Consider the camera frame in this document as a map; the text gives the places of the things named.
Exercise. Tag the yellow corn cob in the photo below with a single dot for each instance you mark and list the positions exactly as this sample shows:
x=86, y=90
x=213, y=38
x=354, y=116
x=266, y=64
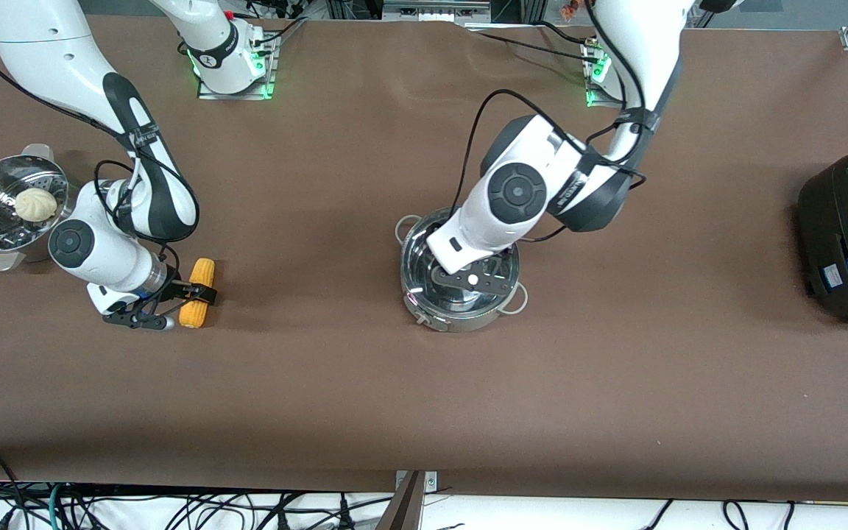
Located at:
x=203, y=271

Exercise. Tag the glass pot lid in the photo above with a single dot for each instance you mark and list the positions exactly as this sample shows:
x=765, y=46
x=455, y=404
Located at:
x=413, y=258

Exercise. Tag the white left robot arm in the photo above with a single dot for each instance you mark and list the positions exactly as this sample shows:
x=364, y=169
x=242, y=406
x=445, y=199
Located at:
x=542, y=147

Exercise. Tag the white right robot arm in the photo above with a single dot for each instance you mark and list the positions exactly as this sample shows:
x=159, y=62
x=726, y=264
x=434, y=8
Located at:
x=41, y=44

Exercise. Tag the white steamed bun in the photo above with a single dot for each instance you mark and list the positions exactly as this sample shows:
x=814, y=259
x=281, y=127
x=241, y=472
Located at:
x=35, y=205

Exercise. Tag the brown table cover sheet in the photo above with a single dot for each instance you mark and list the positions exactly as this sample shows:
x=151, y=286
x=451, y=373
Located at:
x=424, y=405

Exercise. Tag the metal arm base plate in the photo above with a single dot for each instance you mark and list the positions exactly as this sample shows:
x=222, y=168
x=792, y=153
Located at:
x=210, y=94
x=595, y=101

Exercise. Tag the metal bracket with grey bar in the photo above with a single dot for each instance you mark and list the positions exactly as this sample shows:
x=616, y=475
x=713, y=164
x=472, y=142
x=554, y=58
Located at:
x=409, y=504

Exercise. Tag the aluminium frame beam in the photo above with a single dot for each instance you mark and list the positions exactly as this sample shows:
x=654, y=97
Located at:
x=435, y=9

